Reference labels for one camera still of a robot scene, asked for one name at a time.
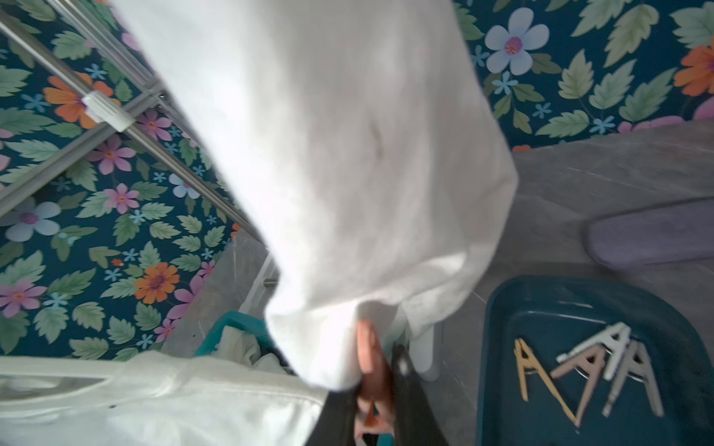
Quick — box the pink clothespin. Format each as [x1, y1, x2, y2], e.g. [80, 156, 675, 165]
[354, 321, 395, 443]

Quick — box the teal laundry basket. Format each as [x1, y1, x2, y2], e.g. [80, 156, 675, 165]
[194, 311, 278, 361]

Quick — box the teal clothespin tray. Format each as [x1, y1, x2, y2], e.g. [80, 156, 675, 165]
[476, 276, 713, 445]

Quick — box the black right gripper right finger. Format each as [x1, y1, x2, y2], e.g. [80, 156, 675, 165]
[392, 344, 447, 446]

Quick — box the plain white t-shirt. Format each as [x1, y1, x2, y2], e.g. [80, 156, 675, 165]
[1, 352, 327, 445]

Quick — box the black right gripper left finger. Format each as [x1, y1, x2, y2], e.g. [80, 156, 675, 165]
[304, 387, 359, 446]

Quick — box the white printed t-shirt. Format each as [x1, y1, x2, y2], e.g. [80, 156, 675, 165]
[113, 1, 518, 390]

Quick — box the white steel clothes rack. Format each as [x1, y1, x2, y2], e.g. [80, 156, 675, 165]
[0, 0, 436, 383]

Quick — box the pinkish clothespin in tray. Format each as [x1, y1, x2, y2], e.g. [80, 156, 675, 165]
[550, 346, 606, 427]

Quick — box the grey clothespin in tray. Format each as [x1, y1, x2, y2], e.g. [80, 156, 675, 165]
[601, 339, 666, 419]

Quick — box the white clothespin in tray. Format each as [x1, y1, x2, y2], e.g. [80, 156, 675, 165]
[556, 321, 631, 381]

